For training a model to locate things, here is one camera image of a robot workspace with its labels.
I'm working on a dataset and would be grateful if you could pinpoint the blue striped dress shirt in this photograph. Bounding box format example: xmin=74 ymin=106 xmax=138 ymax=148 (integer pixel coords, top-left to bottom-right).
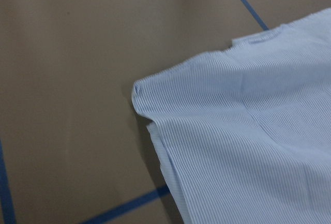
xmin=131 ymin=9 xmax=330 ymax=223

